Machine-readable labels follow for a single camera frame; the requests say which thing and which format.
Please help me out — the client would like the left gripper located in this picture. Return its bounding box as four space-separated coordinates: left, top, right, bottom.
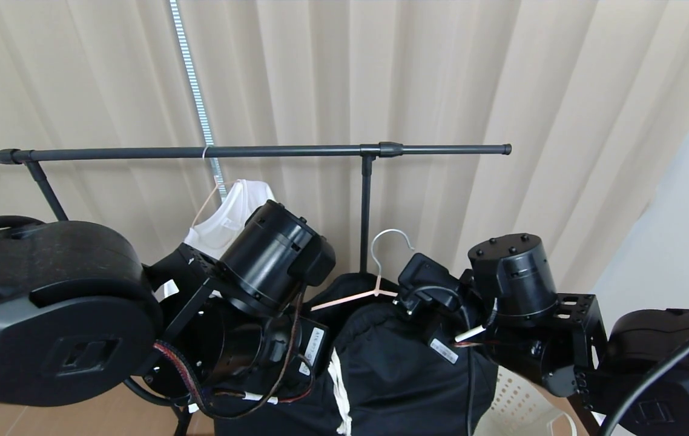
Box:
260 314 329 377

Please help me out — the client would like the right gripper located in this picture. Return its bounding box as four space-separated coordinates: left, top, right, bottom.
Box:
425 314 492 367

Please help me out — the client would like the black garment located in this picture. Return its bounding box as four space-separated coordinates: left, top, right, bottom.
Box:
214 272 500 436

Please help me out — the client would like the pink clothes hanger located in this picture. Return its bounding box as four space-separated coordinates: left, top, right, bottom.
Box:
191 145 227 230
310 229 416 312

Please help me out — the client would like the white garment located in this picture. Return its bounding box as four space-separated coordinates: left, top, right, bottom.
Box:
157 180 277 300

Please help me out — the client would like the white laundry basket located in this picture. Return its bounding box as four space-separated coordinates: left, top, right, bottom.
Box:
475 365 579 436

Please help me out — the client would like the black clothes rack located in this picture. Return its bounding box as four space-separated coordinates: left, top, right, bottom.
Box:
0 142 513 436

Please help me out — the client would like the beige curtain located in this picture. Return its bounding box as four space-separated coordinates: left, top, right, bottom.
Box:
0 0 689 315

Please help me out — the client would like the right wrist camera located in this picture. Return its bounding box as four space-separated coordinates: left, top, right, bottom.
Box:
397 253 464 317

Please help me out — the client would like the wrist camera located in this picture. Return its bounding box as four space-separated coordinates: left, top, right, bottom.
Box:
287 233 337 289
397 253 464 317

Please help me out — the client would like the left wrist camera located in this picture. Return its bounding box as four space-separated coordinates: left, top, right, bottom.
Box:
287 233 337 289

